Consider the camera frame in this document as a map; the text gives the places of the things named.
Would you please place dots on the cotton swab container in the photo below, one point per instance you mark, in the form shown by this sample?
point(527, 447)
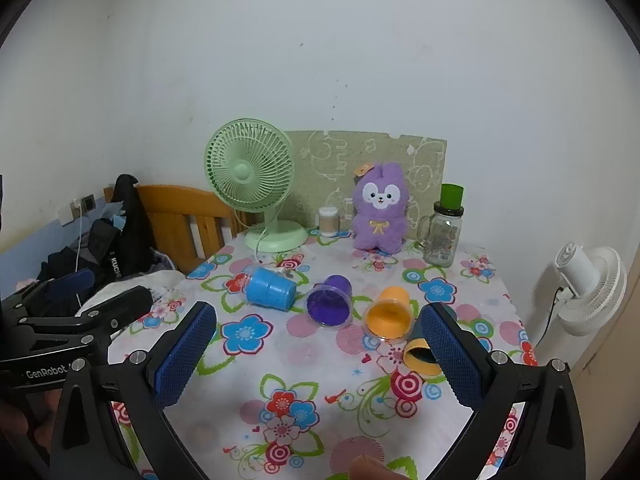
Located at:
point(329, 222)

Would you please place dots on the glass jar with green lid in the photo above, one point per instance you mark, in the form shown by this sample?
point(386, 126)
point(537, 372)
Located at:
point(442, 240)

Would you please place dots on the wall socket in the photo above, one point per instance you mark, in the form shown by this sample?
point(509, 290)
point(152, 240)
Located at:
point(80, 207)

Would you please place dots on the person's right hand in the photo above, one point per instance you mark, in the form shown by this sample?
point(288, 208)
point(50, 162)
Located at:
point(371, 469)

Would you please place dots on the green desk fan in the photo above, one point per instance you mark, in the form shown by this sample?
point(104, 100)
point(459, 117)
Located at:
point(248, 170)

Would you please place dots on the orange plastic cup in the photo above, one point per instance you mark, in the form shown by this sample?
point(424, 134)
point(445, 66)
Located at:
point(387, 320)

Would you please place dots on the purple plastic cup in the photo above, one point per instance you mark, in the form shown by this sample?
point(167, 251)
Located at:
point(327, 307)

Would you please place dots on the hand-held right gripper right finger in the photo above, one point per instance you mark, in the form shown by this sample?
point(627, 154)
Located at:
point(452, 355)

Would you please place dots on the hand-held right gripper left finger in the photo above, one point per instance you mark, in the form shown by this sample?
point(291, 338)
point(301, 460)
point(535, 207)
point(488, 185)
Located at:
point(182, 355)

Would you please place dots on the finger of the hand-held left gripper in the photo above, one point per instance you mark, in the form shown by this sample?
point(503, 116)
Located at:
point(70, 282)
point(120, 307)

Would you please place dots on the black clothes pile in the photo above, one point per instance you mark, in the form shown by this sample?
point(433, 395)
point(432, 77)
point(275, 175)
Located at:
point(125, 240)

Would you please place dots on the person's left hand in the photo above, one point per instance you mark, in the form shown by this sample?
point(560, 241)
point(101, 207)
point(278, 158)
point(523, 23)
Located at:
point(17, 427)

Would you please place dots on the white standing fan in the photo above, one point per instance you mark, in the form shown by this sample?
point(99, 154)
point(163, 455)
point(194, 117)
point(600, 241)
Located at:
point(595, 285)

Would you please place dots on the green patterned board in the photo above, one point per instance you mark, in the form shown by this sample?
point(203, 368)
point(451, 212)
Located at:
point(320, 160)

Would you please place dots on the yellow and teal cup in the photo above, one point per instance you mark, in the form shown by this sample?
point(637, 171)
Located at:
point(417, 357)

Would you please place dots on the floral tablecloth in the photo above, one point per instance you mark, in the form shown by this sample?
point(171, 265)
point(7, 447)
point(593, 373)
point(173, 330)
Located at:
point(300, 355)

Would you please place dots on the wooden chair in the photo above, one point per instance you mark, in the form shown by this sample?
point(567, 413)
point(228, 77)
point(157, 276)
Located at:
point(170, 215)

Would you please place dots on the blue plastic cup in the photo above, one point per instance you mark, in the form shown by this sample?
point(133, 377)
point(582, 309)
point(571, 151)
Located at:
point(270, 290)

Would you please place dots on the purple plush bunny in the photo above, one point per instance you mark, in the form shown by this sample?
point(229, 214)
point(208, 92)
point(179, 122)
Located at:
point(380, 215)

